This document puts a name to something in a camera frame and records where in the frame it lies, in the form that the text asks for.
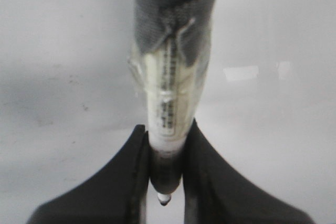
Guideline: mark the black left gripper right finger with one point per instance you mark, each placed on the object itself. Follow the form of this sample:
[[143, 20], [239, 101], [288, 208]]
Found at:
[[217, 193]]

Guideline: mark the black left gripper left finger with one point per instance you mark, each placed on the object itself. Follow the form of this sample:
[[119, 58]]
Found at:
[[115, 194]]

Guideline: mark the taped whiteboard marker pen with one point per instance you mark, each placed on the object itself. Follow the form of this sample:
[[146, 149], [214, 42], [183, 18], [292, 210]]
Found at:
[[170, 56]]

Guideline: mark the white whiteboard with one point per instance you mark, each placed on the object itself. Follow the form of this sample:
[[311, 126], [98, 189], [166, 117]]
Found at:
[[68, 102]]

